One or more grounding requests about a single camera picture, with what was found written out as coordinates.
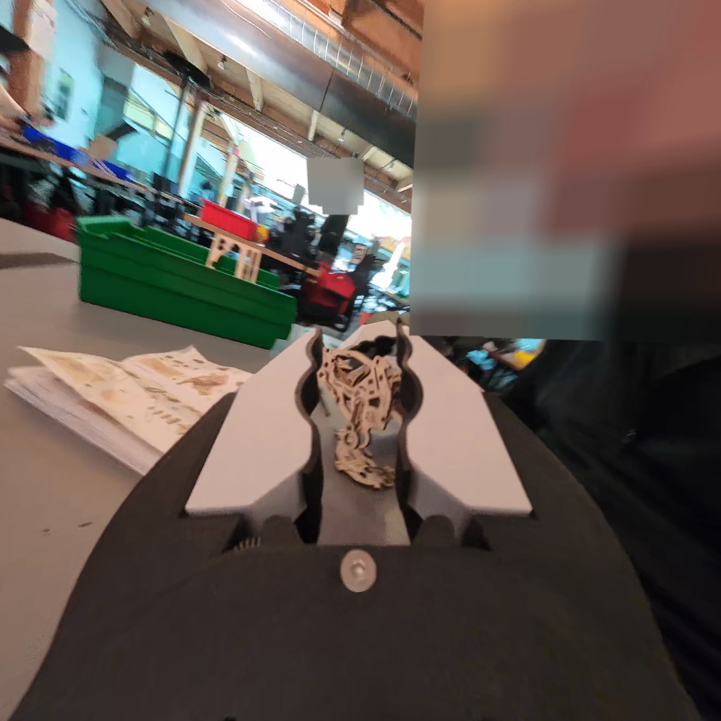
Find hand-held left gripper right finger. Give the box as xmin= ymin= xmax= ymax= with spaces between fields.
xmin=394 ymin=318 xmax=534 ymax=536

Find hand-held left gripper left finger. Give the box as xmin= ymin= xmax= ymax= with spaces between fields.
xmin=185 ymin=327 xmax=324 ymax=527

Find pale wooden parts sheet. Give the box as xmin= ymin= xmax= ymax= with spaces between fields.
xmin=315 ymin=335 xmax=403 ymax=491

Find open instruction booklet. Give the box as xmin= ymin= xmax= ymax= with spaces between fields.
xmin=5 ymin=345 xmax=254 ymax=477

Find stacked green plastic bins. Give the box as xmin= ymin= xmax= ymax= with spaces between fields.
xmin=76 ymin=216 xmax=298 ymax=350

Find rectangular wooden cutout sheet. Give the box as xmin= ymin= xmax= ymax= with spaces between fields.
xmin=205 ymin=234 xmax=262 ymax=282

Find red plastic bin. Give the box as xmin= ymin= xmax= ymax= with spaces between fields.
xmin=200 ymin=198 xmax=261 ymax=242

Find silver ventilation duct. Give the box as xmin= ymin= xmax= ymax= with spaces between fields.
xmin=270 ymin=6 xmax=420 ymax=113

